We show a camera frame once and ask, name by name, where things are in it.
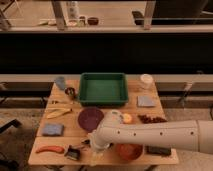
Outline red bowl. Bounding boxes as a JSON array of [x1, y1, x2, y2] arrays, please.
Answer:
[[116, 144, 143, 161]]

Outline black handled brush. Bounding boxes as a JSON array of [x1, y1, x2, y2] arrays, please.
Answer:
[[65, 139, 90, 161]]

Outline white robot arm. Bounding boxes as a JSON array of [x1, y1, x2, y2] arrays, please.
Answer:
[[88, 110, 213, 154]]

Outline purple bowl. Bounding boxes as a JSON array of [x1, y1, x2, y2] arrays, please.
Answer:
[[78, 107, 104, 132]]

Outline dark bowl on shelf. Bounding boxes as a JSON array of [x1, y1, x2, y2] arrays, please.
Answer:
[[87, 17, 99, 25]]

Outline green plastic tray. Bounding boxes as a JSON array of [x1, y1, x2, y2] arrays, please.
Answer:
[[78, 73, 129, 106]]

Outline dark small cup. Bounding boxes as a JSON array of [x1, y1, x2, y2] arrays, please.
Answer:
[[65, 87, 76, 100]]

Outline yellow round fruit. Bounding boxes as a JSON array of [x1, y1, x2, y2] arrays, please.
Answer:
[[123, 113, 133, 124]]

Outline grey square cloth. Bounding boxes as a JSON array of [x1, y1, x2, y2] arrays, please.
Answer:
[[137, 96, 155, 107]]

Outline white round container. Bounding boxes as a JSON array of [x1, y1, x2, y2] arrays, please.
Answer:
[[140, 74, 153, 89]]

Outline blue grey cup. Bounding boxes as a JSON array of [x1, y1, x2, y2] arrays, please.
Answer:
[[54, 76, 66, 91]]

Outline dark grape bunch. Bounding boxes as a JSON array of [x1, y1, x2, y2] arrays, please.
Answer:
[[138, 115, 166, 124]]

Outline yellow banana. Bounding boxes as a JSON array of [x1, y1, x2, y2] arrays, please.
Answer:
[[46, 109, 71, 119]]

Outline blue sponge cloth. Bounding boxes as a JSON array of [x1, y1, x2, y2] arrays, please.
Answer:
[[42, 124, 64, 136]]

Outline white bottle on shelf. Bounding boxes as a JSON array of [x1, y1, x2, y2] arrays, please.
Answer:
[[66, 1, 79, 20]]

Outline black rectangular sponge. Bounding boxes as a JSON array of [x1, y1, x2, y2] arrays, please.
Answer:
[[147, 146, 171, 156]]

